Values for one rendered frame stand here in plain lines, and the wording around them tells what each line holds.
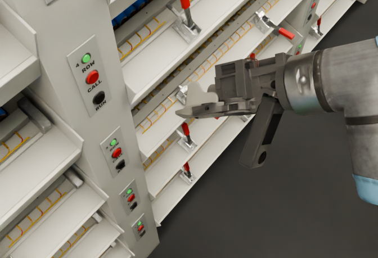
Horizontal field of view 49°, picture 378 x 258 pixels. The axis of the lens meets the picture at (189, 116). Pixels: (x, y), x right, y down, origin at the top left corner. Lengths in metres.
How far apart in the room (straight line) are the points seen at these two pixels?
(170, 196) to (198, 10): 0.60
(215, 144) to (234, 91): 0.59
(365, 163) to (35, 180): 0.43
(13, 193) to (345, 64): 0.46
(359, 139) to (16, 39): 0.42
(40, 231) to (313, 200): 0.88
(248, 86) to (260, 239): 0.74
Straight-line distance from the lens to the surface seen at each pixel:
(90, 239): 0.94
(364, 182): 0.59
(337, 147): 1.49
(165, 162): 0.99
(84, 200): 0.76
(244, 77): 0.64
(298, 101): 0.60
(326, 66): 0.58
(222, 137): 1.24
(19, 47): 0.44
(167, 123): 0.81
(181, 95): 0.83
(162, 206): 1.16
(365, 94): 0.57
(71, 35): 0.45
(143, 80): 0.64
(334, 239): 1.36
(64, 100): 0.50
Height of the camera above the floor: 1.24
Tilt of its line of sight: 58 degrees down
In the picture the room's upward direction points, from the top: straight up
